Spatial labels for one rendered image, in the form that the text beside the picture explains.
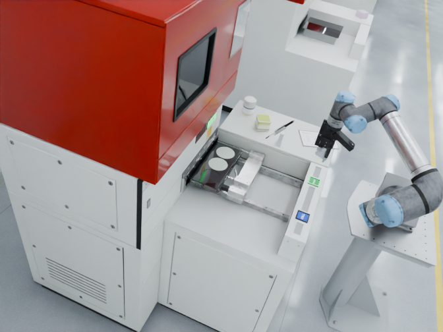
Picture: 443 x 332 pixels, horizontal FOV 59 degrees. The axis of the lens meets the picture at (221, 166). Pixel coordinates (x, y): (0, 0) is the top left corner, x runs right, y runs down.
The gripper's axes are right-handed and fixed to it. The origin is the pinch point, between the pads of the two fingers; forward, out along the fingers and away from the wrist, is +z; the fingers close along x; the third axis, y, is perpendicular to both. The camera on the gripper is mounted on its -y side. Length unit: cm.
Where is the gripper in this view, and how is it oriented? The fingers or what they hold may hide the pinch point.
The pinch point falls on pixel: (324, 160)
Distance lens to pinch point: 191.3
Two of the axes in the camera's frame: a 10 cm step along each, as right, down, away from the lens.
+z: -1.5, 7.4, 6.5
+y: -9.2, -3.5, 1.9
